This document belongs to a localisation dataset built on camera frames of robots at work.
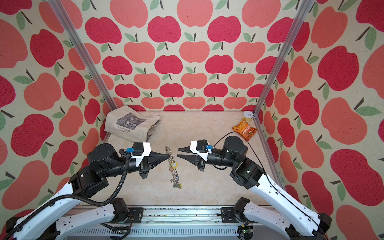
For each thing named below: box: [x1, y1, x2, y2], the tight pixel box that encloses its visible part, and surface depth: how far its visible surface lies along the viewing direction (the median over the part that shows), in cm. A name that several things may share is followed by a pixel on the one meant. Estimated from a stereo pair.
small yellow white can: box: [243, 110, 254, 123], surface depth 114 cm
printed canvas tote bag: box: [104, 105, 162, 142], surface depth 106 cm
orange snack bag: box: [231, 120, 258, 142], surface depth 107 cm
